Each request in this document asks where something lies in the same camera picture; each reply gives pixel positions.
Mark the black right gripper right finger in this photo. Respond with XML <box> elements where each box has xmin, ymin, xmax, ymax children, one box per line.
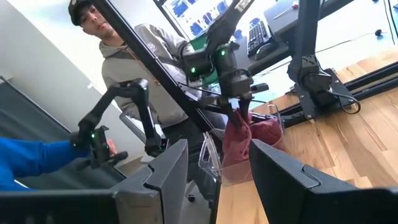
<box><xmin>248</xmin><ymin>139</ymin><xmax>398</xmax><ymax>224</ymax></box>

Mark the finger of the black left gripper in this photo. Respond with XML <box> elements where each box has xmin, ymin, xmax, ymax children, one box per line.
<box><xmin>238</xmin><ymin>96</ymin><xmax>252</xmax><ymax>124</ymax></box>
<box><xmin>219</xmin><ymin>96</ymin><xmax>242</xmax><ymax>129</ymax></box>

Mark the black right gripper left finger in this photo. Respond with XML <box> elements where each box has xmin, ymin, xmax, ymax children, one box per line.
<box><xmin>0</xmin><ymin>139</ymin><xmax>189</xmax><ymax>224</ymax></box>

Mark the black computer mouse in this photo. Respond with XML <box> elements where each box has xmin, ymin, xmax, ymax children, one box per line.
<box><xmin>254</xmin><ymin>42</ymin><xmax>279</xmax><ymax>62</ymax></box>

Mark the clear plastic bin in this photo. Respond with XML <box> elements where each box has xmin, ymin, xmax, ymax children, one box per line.
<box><xmin>198</xmin><ymin>104</ymin><xmax>285</xmax><ymax>186</ymax></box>

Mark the black keyboard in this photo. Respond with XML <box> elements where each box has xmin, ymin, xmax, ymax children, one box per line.
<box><xmin>247</xmin><ymin>20</ymin><xmax>272</xmax><ymax>58</ymax></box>

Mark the black desk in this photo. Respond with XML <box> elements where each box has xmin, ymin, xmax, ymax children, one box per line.
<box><xmin>233</xmin><ymin>0</ymin><xmax>357</xmax><ymax>77</ymax></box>

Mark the person's hand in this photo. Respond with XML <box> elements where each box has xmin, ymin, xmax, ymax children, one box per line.
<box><xmin>105</xmin><ymin>139</ymin><xmax>119</xmax><ymax>158</ymax></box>

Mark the person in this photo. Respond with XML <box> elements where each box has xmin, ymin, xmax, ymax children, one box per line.
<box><xmin>0</xmin><ymin>136</ymin><xmax>91</xmax><ymax>192</ymax></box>
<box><xmin>67</xmin><ymin>0</ymin><xmax>228</xmax><ymax>203</ymax></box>

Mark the computer monitor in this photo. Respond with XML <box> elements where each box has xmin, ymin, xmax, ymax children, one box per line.
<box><xmin>154</xmin><ymin>0</ymin><xmax>249</xmax><ymax>41</ymax></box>

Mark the black aluminium table frame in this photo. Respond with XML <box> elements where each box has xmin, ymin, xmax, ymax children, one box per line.
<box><xmin>91</xmin><ymin>0</ymin><xmax>398</xmax><ymax>224</ymax></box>

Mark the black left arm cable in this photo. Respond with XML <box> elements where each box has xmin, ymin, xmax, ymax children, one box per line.
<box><xmin>325</xmin><ymin>88</ymin><xmax>362</xmax><ymax>115</ymax></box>

